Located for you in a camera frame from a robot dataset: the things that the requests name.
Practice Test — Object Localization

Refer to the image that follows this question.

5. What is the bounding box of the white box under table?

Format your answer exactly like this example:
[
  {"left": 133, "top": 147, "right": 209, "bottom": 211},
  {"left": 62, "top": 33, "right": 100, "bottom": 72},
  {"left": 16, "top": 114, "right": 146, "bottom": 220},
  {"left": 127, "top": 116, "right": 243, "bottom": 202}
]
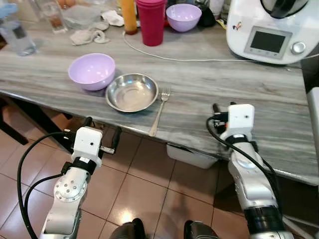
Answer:
[{"left": 165, "top": 143, "right": 220, "bottom": 170}]

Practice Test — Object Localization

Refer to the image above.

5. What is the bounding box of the stainless steel bowl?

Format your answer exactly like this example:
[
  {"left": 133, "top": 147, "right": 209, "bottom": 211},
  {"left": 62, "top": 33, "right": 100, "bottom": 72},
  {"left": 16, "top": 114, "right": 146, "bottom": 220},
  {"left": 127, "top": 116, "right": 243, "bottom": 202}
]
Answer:
[{"left": 105, "top": 73, "right": 160, "bottom": 114}]

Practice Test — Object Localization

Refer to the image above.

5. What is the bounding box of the silver metal fork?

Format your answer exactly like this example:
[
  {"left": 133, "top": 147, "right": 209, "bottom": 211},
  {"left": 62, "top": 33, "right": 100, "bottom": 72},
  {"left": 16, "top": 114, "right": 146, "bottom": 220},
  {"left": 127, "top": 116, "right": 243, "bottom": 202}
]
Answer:
[{"left": 148, "top": 86, "right": 172, "bottom": 138}]

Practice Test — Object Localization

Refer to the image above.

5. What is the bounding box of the large purple plastic bowl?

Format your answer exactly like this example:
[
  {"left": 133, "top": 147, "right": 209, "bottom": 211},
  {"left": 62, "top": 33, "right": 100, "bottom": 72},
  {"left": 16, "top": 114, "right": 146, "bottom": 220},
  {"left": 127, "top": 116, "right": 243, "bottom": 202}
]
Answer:
[{"left": 68, "top": 53, "right": 116, "bottom": 92}]

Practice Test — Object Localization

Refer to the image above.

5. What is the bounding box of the crumpled beige rag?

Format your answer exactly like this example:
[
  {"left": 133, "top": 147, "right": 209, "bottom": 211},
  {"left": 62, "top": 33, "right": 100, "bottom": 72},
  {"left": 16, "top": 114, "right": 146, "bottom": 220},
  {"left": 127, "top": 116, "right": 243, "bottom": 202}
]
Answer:
[{"left": 69, "top": 27, "right": 111, "bottom": 47}]

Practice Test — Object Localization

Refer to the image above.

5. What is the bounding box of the white kitchen machine with display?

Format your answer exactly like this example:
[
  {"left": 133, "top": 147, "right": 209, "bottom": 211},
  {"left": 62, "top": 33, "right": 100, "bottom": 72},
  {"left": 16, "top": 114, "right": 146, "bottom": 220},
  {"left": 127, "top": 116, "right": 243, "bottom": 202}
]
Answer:
[{"left": 226, "top": 0, "right": 319, "bottom": 66}]

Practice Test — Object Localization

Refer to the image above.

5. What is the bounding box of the black round object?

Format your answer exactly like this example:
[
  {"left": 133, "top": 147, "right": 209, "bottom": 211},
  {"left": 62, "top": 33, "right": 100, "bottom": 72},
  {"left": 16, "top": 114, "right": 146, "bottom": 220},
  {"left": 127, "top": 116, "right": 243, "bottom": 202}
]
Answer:
[{"left": 196, "top": 4, "right": 218, "bottom": 28}]

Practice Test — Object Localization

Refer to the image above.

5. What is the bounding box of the small purple plastic bowl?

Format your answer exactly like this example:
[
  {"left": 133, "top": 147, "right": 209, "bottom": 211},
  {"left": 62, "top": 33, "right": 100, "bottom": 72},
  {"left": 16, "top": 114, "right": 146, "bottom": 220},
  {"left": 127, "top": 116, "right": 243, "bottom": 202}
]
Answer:
[{"left": 166, "top": 4, "right": 203, "bottom": 33}]

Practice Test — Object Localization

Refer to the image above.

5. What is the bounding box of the clear plastic container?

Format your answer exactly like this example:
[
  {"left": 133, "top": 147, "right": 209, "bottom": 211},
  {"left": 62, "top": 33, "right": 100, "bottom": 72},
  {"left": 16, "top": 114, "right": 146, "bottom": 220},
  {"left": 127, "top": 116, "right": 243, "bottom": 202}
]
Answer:
[{"left": 62, "top": 4, "right": 103, "bottom": 30}]

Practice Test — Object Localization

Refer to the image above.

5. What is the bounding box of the crumpled white cloth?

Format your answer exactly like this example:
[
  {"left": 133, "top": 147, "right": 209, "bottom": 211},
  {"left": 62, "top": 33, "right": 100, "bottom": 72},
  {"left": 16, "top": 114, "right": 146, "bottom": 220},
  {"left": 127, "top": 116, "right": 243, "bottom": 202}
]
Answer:
[{"left": 101, "top": 9, "right": 125, "bottom": 27}]

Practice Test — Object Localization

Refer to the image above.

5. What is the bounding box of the magenta plastic cup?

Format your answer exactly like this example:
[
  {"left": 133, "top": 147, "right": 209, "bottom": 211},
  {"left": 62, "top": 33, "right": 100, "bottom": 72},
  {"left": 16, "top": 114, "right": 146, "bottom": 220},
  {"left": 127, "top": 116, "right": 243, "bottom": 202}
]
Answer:
[{"left": 135, "top": 0, "right": 167, "bottom": 47}]

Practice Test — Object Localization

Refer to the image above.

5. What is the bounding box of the clear drinking glass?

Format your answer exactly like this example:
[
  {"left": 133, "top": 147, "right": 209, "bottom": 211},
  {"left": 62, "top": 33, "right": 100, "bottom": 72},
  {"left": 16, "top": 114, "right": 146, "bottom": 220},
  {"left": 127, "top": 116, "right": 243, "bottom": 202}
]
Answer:
[{"left": 37, "top": 0, "right": 68, "bottom": 34}]

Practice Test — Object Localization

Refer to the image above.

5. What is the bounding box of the black right robot foot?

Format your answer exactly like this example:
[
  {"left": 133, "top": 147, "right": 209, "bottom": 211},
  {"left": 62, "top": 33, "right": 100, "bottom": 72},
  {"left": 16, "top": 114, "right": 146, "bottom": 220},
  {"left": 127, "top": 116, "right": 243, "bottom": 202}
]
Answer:
[{"left": 183, "top": 220, "right": 220, "bottom": 239}]

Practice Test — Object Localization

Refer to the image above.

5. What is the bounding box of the orange bottle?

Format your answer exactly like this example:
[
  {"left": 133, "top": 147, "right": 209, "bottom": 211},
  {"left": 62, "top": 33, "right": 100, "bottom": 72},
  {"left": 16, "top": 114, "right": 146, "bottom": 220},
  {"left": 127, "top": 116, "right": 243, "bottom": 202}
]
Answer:
[{"left": 120, "top": 0, "right": 139, "bottom": 36}]

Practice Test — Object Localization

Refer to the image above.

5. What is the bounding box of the clear plastic water bottle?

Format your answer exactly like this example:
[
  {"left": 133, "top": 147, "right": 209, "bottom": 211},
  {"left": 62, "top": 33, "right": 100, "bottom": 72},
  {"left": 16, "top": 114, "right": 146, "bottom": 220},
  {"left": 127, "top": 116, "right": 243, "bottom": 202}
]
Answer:
[{"left": 0, "top": 4, "right": 37, "bottom": 57}]

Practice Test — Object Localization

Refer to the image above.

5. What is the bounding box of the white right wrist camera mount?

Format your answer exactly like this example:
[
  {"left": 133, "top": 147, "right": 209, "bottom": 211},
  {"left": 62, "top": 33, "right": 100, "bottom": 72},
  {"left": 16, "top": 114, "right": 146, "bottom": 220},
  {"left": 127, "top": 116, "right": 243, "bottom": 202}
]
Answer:
[{"left": 220, "top": 104, "right": 255, "bottom": 141}]

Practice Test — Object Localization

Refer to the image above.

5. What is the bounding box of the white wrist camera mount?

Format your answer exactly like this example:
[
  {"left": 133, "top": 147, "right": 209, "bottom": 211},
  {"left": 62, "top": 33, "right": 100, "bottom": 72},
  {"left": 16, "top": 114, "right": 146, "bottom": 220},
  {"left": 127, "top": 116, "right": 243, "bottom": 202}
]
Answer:
[
  {"left": 71, "top": 126, "right": 104, "bottom": 160},
  {"left": 220, "top": 104, "right": 255, "bottom": 141}
]

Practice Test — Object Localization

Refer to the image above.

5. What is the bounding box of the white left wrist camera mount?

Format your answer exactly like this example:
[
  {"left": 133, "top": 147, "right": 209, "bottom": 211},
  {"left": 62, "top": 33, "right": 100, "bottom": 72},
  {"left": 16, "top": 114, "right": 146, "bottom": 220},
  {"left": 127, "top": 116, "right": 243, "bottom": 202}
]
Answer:
[{"left": 71, "top": 126, "right": 104, "bottom": 160}]

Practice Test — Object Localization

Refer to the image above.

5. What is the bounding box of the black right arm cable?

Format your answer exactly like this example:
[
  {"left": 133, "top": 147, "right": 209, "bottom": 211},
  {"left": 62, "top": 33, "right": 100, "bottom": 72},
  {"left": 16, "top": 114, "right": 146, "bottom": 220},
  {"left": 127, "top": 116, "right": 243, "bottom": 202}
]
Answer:
[{"left": 206, "top": 115, "right": 283, "bottom": 212}]

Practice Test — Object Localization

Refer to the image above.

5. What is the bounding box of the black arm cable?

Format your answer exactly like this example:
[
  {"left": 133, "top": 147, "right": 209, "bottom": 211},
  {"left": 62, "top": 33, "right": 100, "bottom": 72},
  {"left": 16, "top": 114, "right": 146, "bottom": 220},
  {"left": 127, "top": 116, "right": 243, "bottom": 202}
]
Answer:
[
  {"left": 17, "top": 130, "right": 76, "bottom": 239},
  {"left": 206, "top": 115, "right": 283, "bottom": 212}
]

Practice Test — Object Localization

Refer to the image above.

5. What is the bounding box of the dark wooden table frame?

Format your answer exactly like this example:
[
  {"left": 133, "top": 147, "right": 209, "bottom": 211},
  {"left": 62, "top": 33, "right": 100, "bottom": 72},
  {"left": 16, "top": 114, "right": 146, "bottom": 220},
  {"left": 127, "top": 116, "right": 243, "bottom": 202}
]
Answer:
[{"left": 0, "top": 94, "right": 76, "bottom": 153}]

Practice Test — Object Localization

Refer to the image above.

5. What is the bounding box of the white power cable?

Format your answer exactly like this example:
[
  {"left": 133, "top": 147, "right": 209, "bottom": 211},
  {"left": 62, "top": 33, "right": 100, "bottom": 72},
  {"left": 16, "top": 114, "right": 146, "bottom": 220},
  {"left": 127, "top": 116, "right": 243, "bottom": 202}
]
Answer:
[{"left": 122, "top": 31, "right": 319, "bottom": 63}]

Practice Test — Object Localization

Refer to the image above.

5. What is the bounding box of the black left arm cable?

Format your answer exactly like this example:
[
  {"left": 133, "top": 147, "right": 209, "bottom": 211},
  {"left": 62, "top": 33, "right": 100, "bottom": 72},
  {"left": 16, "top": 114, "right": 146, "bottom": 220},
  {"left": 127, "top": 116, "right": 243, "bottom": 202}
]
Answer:
[{"left": 17, "top": 130, "right": 76, "bottom": 239}]

